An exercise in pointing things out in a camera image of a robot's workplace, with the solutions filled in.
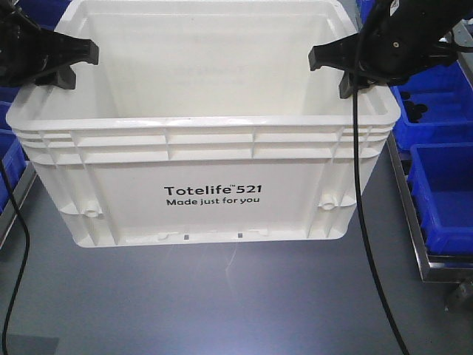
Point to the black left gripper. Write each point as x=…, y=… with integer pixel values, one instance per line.
x=21, y=58

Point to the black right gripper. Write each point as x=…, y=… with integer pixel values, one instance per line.
x=401, y=38

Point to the white plastic Totelife tote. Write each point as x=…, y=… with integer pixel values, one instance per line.
x=202, y=123

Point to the blue bin with black parts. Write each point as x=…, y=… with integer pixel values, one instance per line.
x=436, y=107

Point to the blue bin lower middle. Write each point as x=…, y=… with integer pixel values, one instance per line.
x=12, y=154

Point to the blue empty bin right shelf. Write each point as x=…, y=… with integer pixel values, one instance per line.
x=440, y=178

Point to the right shelf steel frame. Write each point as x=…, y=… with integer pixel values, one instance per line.
x=454, y=269

